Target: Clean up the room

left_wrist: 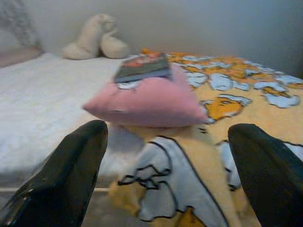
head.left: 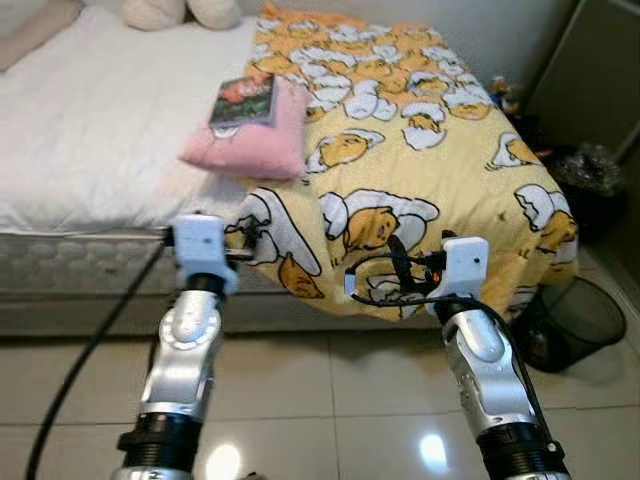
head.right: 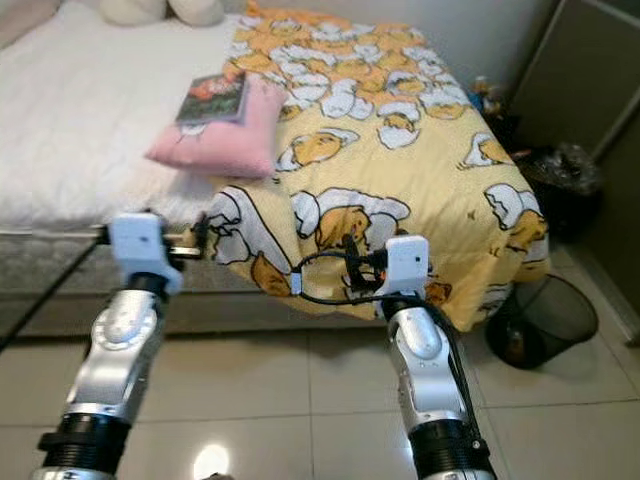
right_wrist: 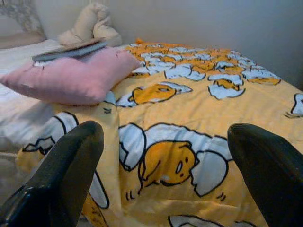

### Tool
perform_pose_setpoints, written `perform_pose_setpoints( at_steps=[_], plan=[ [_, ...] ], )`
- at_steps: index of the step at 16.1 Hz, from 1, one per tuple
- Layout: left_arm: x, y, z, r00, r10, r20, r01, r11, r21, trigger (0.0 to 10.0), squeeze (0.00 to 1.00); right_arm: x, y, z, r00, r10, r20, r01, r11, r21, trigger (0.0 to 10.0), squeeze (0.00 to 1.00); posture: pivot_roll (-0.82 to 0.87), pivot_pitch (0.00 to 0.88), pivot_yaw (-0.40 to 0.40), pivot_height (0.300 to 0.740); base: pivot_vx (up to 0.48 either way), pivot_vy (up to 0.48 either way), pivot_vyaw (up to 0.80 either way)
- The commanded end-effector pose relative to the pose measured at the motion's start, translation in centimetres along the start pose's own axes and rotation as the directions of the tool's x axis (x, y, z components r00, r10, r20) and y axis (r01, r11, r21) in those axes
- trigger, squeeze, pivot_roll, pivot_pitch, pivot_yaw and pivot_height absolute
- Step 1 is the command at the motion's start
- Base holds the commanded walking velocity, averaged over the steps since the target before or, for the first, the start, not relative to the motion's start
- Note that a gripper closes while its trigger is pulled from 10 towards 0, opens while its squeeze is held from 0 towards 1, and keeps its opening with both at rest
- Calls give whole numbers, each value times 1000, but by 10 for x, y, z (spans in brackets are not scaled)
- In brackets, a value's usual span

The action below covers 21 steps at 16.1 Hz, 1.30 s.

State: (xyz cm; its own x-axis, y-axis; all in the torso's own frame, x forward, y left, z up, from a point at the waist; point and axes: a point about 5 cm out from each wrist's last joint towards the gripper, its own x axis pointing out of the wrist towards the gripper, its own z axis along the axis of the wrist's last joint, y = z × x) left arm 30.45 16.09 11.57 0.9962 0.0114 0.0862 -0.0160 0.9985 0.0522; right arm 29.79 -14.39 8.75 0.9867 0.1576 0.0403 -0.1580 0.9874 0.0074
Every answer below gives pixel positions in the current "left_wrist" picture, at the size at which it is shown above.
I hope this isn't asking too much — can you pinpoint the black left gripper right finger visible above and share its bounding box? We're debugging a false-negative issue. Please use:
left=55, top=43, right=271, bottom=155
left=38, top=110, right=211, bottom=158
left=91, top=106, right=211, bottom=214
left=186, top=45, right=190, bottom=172
left=228, top=123, right=303, bottom=227

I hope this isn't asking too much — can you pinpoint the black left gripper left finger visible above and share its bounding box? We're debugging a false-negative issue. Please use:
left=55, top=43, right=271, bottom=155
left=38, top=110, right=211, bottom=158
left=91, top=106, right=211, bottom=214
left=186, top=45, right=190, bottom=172
left=0, top=119, right=109, bottom=227

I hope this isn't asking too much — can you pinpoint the pink pillow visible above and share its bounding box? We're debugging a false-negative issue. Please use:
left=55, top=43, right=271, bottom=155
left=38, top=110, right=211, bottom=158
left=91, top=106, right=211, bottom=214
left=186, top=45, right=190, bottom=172
left=82, top=63, right=210, bottom=129

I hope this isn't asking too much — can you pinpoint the light blue box red print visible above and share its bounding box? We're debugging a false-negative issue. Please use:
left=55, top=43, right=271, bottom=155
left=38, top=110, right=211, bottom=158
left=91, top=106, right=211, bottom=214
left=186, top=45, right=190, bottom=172
left=113, top=52, right=174, bottom=84

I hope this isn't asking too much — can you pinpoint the yellow cartoon print blanket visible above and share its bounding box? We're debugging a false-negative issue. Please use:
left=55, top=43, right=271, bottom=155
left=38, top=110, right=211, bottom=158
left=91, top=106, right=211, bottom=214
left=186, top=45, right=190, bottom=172
left=107, top=48, right=303, bottom=227

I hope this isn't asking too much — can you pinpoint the white bed sheet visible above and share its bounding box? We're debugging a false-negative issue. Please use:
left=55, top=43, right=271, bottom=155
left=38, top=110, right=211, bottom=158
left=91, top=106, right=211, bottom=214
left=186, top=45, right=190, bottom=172
left=0, top=52, right=145, bottom=177

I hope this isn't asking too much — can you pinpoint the pale pink cushion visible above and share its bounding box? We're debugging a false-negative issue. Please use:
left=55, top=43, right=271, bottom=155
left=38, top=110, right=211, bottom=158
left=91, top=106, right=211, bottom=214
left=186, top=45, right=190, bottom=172
left=0, top=46, right=46, bottom=69

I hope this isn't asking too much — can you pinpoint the cream white plush toy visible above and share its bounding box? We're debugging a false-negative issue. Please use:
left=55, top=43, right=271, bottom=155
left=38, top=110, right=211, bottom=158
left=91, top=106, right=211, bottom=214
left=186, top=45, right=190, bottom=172
left=62, top=13, right=131, bottom=61

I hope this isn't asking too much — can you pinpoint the grey patterned pillow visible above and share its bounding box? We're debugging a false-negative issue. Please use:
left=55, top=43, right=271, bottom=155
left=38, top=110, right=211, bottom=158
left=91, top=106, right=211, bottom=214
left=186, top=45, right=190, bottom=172
left=0, top=0, right=41, bottom=54

